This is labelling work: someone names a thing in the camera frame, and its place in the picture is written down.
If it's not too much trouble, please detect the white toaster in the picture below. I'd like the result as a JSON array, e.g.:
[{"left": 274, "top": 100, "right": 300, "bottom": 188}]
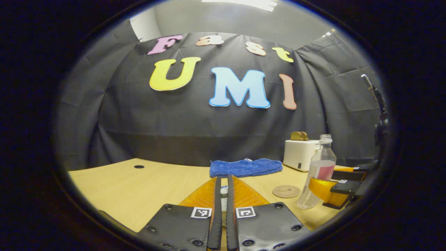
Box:
[{"left": 283, "top": 139, "right": 320, "bottom": 172}]

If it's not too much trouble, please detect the dark metal stand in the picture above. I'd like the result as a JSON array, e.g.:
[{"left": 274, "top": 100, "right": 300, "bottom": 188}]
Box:
[{"left": 361, "top": 74, "right": 388, "bottom": 147}]

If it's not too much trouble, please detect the round wooden coaster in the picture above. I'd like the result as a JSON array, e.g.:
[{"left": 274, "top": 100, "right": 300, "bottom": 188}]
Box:
[{"left": 272, "top": 185, "right": 301, "bottom": 199}]

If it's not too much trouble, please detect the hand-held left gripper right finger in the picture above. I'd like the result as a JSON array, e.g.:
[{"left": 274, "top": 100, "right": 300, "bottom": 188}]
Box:
[{"left": 226, "top": 175, "right": 311, "bottom": 251}]

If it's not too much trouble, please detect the blue towel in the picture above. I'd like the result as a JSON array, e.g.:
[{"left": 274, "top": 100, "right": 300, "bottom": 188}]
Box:
[{"left": 209, "top": 158, "right": 283, "bottom": 178}]

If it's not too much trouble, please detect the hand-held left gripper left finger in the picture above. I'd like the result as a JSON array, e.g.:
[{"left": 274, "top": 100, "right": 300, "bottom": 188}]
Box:
[{"left": 138, "top": 176, "right": 223, "bottom": 251}]

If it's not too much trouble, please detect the clear water bottle pink label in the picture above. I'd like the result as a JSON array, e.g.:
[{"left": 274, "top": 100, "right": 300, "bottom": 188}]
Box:
[{"left": 297, "top": 134, "right": 337, "bottom": 210}]

